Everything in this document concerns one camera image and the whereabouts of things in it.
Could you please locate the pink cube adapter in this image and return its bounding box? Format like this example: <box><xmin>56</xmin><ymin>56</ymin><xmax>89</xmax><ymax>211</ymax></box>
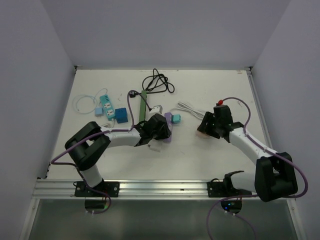
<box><xmin>196</xmin><ymin>131</ymin><xmax>210</xmax><ymax>139</ymax></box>

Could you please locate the purple power strip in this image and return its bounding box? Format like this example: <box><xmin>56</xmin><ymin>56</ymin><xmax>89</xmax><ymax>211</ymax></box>
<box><xmin>163</xmin><ymin>112</ymin><xmax>173</xmax><ymax>143</ymax></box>

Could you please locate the white USB charger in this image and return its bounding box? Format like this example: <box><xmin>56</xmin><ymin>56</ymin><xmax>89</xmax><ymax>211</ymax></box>
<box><xmin>148</xmin><ymin>141</ymin><xmax>162</xmax><ymax>153</ymax></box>

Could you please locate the green power strip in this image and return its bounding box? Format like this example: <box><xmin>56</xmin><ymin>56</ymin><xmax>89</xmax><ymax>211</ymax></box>
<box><xmin>138</xmin><ymin>90</ymin><xmax>147</xmax><ymax>122</ymax></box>

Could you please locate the teal small plug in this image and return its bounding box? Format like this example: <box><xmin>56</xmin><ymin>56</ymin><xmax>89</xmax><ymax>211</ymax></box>
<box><xmin>171</xmin><ymin>114</ymin><xmax>182</xmax><ymax>124</ymax></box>

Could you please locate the blue cube socket adapter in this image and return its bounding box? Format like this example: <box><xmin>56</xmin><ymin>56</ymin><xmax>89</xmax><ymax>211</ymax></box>
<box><xmin>115</xmin><ymin>107</ymin><xmax>128</xmax><ymax>124</ymax></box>

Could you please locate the teal power strip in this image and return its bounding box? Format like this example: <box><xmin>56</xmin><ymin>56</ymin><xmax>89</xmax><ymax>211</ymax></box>
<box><xmin>99</xmin><ymin>94</ymin><xmax>116</xmax><ymax>121</ymax></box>

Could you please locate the light blue USB charger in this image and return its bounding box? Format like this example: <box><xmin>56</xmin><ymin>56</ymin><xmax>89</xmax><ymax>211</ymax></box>
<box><xmin>94</xmin><ymin>107</ymin><xmax>104</xmax><ymax>117</ymax></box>

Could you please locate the thin white USB cable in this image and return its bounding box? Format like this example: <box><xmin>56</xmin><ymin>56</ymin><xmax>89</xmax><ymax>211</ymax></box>
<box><xmin>73</xmin><ymin>87</ymin><xmax>110</xmax><ymax>115</ymax></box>

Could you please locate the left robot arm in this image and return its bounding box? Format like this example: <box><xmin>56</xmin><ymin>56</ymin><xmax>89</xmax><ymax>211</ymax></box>
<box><xmin>64</xmin><ymin>113</ymin><xmax>172</xmax><ymax>197</ymax></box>

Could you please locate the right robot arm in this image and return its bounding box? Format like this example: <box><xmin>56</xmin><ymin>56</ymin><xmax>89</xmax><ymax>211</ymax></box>
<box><xmin>197</xmin><ymin>104</ymin><xmax>298</xmax><ymax>202</ymax></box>

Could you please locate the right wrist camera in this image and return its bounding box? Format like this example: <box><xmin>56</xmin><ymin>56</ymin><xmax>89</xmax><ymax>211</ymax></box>
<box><xmin>216</xmin><ymin>99</ymin><xmax>224</xmax><ymax>107</ymax></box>

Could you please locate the black power cord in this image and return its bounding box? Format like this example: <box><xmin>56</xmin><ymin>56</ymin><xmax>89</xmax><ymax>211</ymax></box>
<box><xmin>127</xmin><ymin>68</ymin><xmax>175</xmax><ymax>100</ymax></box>

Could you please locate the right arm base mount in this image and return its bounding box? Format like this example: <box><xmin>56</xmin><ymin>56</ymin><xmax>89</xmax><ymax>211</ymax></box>
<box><xmin>206</xmin><ymin>178</ymin><xmax>252</xmax><ymax>198</ymax></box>

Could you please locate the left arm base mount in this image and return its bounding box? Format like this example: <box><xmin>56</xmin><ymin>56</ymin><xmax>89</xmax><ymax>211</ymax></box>
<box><xmin>73</xmin><ymin>181</ymin><xmax>120</xmax><ymax>198</ymax></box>

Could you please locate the aluminium front rail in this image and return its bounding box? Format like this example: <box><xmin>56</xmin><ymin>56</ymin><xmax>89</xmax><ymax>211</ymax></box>
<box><xmin>31</xmin><ymin>178</ymin><xmax>296</xmax><ymax>201</ymax></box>

